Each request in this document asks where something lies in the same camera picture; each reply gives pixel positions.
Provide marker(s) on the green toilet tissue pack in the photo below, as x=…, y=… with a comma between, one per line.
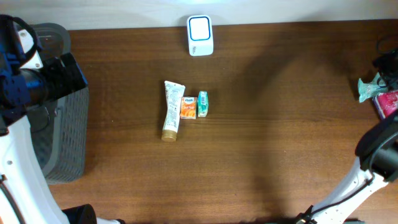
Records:
x=371, y=89

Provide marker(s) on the red purple tissue pack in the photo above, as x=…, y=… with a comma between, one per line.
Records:
x=385, y=103

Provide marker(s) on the small green tissue pack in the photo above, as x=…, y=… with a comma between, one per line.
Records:
x=202, y=104

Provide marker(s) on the small orange tissue pack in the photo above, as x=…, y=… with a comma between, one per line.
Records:
x=188, y=108

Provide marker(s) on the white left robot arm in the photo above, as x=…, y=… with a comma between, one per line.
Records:
x=25, y=195

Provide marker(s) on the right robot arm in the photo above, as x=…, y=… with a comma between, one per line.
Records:
x=375, y=167

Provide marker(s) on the white barcode scanner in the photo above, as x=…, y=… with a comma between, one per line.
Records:
x=200, y=35

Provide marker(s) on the grey plastic mesh basket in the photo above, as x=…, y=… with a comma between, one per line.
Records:
x=59, y=113

